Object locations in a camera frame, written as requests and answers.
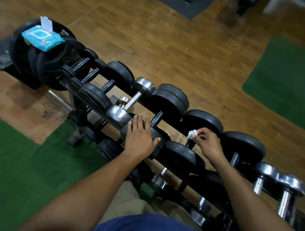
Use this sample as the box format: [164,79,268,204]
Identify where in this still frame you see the large black rubber dumbbell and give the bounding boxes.
[118,80,192,162]

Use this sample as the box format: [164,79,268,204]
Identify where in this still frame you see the row of black dumbbells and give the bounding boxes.
[50,46,274,212]

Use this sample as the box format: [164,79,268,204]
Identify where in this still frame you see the chrome steel bar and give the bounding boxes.
[46,89,74,111]

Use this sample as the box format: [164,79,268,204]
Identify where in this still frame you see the person's left hand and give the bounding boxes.
[123,114,163,163]

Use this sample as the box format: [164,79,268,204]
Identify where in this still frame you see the black weight plate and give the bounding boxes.
[9,16,78,81]
[24,45,43,79]
[34,36,88,93]

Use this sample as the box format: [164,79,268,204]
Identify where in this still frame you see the white furniture piece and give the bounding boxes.
[263,0,305,18]

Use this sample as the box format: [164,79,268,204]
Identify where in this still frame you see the person's right forearm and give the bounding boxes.
[208,156,305,231]

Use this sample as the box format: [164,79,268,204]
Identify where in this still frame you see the beige trousers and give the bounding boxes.
[97,178,217,231]

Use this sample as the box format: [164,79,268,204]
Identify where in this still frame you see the dark grey floor mat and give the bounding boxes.
[141,0,224,23]

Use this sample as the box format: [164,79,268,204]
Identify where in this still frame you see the blue wet wipes packet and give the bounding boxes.
[20,15,68,54]

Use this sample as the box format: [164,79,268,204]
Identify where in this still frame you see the white wet wipe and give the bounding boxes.
[187,129,198,142]

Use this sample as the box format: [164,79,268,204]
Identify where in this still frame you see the person's left forearm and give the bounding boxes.
[16,141,146,231]

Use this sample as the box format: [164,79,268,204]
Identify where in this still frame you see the person's right hand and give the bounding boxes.
[190,126,230,169]

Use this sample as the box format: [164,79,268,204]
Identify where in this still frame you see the chrome dumbbell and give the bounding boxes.
[187,196,211,229]
[105,74,157,131]
[117,96,131,109]
[148,166,170,194]
[272,172,305,222]
[251,160,281,198]

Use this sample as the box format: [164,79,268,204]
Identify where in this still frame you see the black metal dumbbell rack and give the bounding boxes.
[43,66,305,231]

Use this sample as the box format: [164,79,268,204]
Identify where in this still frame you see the green turf mat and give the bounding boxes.
[0,106,164,231]
[238,33,305,139]

